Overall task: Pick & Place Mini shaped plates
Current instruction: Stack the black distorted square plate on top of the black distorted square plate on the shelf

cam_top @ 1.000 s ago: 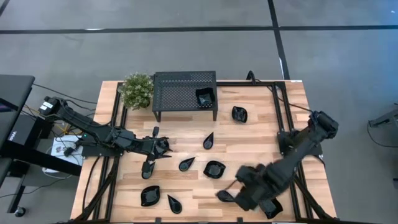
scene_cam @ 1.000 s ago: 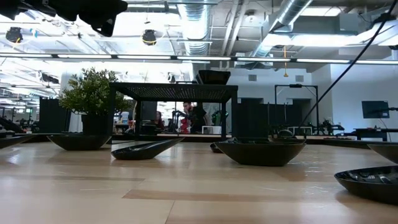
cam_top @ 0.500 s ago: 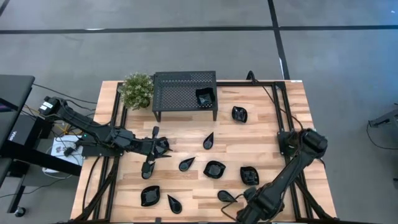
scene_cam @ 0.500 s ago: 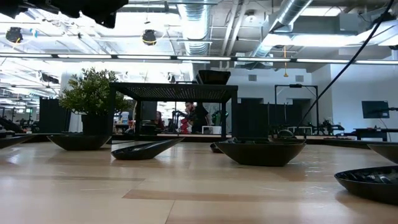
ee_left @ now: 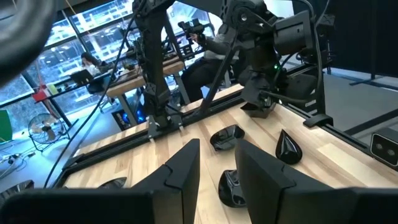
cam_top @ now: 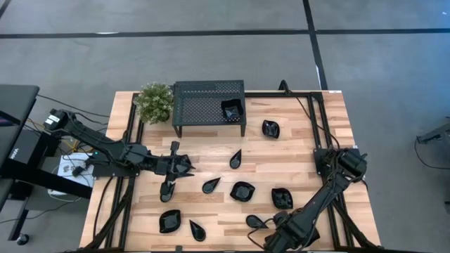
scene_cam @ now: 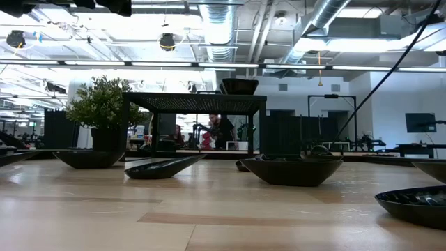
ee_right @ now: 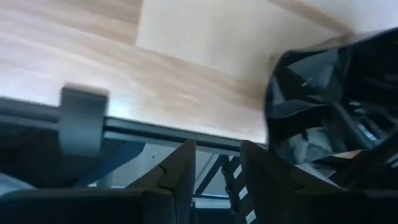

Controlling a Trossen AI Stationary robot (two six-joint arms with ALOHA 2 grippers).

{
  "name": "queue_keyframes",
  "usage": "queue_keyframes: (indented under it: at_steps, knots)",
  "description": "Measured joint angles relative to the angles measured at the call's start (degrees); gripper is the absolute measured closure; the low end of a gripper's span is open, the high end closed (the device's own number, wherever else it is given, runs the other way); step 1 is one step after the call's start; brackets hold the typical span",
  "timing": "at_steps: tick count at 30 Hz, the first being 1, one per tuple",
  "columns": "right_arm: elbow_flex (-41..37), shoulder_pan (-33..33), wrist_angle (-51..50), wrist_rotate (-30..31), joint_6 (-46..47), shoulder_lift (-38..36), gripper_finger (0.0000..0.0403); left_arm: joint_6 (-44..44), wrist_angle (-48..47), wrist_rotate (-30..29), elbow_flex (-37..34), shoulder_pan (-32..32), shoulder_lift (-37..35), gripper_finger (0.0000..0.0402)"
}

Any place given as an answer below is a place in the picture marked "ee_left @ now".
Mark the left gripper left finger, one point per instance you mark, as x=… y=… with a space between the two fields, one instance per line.
x=183 y=174

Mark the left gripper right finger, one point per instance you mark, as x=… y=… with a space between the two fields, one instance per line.
x=261 y=186

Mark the black square wavy mini plate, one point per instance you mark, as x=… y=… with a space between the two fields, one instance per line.
x=259 y=113

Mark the black leaf mini plate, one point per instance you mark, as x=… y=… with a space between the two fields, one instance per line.
x=228 y=189
x=225 y=140

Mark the black teardrop mini plate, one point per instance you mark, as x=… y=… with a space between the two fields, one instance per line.
x=287 y=151
x=113 y=184

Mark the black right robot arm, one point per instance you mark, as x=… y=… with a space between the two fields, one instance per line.
x=292 y=34

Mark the person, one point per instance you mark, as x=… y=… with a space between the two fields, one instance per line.
x=90 y=63
x=202 y=74

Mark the computer tower blue lights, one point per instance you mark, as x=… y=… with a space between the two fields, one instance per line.
x=127 y=118

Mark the black handheld device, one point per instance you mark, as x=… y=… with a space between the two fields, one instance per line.
x=191 y=28

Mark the wooden desk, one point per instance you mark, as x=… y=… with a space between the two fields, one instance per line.
x=140 y=82

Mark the black curtain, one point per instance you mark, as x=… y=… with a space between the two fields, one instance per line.
x=367 y=31

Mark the black laptop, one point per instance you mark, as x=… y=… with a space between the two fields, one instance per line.
x=81 y=77

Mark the black floor fan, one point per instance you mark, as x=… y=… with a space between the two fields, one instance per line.
x=46 y=127

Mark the red box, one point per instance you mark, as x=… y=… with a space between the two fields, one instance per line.
x=40 y=95

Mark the green board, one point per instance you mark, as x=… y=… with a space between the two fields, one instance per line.
x=4 y=126

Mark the grey depth camera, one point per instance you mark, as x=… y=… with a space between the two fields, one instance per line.
x=384 y=149

